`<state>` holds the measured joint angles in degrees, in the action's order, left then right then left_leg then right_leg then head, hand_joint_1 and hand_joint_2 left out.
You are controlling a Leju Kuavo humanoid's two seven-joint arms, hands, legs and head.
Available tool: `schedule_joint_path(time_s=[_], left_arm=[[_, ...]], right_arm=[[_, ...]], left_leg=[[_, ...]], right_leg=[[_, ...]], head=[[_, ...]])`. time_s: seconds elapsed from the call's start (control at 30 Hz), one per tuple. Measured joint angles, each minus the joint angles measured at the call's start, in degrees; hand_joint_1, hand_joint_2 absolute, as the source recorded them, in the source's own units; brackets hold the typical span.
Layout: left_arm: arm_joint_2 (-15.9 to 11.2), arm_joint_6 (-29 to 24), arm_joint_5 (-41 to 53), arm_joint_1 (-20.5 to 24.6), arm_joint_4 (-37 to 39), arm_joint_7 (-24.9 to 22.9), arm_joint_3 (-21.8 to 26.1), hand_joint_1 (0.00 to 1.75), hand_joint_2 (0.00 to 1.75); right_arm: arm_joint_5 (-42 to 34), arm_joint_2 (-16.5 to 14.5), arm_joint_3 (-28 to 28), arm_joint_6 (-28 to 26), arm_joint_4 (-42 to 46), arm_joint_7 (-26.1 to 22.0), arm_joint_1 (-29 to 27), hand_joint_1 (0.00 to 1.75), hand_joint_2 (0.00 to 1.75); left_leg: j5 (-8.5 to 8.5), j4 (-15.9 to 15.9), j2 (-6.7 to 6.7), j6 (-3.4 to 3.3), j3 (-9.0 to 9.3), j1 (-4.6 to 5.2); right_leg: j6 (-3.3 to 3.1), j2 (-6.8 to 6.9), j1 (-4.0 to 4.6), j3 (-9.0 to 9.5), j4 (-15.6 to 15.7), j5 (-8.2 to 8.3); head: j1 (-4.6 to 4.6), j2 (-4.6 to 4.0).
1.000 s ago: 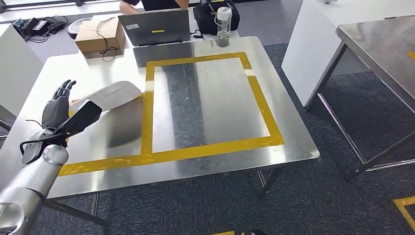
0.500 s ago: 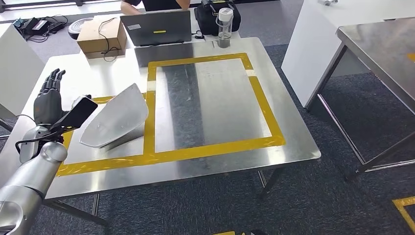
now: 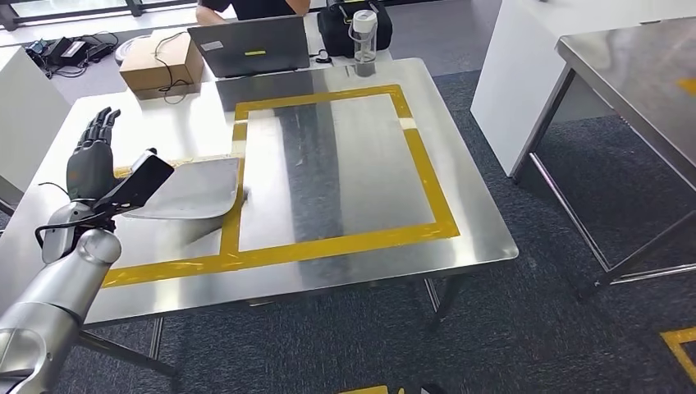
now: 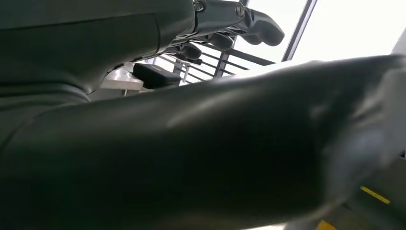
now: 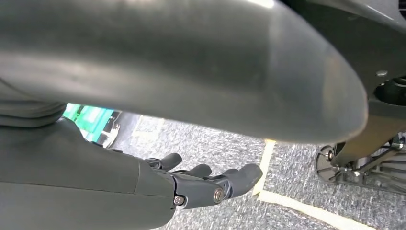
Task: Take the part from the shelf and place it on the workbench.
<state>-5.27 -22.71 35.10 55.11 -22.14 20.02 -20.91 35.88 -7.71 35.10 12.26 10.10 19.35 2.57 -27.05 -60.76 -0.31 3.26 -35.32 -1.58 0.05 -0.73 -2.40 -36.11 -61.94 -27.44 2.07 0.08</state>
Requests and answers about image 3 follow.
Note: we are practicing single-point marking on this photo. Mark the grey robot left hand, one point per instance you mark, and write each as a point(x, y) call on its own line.
point(89, 160)

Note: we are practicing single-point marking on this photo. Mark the white curved plastic panel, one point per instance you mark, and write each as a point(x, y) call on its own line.
point(187, 190)

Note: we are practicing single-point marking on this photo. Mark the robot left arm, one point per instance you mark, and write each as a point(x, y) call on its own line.
point(54, 293)

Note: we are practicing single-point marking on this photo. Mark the stainless steel workbench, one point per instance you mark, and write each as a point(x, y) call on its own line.
point(326, 179)
point(636, 81)

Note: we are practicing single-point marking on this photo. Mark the black robot body part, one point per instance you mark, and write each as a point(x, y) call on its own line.
point(432, 389)

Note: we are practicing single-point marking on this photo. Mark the white partition panel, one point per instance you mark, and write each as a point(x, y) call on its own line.
point(522, 65)
point(27, 109)

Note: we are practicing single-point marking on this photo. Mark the black power adapter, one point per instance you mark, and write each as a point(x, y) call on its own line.
point(100, 51)
point(65, 50)

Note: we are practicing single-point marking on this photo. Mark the black round device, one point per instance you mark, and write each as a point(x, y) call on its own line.
point(126, 50)

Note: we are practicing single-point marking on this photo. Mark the brown cardboard box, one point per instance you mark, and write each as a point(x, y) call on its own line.
point(160, 65)

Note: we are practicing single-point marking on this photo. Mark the dark grey laptop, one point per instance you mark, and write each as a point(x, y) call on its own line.
point(250, 46)

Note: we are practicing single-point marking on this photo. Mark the person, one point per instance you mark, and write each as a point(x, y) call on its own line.
point(244, 10)

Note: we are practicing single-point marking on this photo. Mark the black bag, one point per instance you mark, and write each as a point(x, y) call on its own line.
point(337, 32)

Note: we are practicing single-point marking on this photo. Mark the clear water bottle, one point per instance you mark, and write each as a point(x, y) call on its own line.
point(365, 43)

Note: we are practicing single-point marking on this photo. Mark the yellow floor tape square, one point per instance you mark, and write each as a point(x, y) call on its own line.
point(369, 390)
point(679, 348)

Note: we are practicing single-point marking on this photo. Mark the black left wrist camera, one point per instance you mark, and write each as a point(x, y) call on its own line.
point(138, 182)

